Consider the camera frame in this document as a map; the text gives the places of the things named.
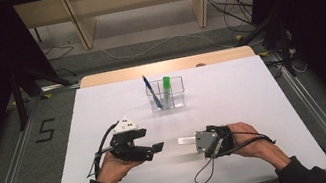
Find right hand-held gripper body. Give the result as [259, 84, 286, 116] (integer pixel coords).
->
[192, 121, 238, 162]

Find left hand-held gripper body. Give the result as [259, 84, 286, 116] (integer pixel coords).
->
[104, 110, 157, 168]

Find white eraser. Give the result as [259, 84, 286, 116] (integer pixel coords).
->
[176, 134, 199, 148]

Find blue pen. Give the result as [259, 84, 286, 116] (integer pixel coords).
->
[141, 72, 164, 112]

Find green highlighter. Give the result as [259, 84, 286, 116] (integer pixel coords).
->
[159, 75, 177, 110]

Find clear plastic desk organizer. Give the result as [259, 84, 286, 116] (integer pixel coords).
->
[143, 75, 188, 114]

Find person's left hand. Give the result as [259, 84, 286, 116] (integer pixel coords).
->
[91, 145, 148, 183]

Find person's right hand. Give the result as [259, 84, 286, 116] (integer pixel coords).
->
[225, 114, 284, 168]

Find black metal stand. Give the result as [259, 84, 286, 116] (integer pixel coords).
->
[7, 58, 80, 131]
[232, 8, 298, 86]

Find left hand-held gripper cable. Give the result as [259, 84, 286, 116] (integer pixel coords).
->
[77, 120, 130, 181]

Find hand-held gripper cable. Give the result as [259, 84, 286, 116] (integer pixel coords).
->
[77, 120, 130, 181]
[187, 124, 283, 183]

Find right hand-held gripper cable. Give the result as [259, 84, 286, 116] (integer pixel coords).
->
[187, 124, 283, 183]

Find short metal floor rail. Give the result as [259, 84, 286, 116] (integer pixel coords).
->
[39, 80, 82, 96]

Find white floor cable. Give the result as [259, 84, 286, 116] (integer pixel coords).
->
[99, 25, 233, 71]

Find black floor cable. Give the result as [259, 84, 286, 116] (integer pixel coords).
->
[42, 43, 77, 63]

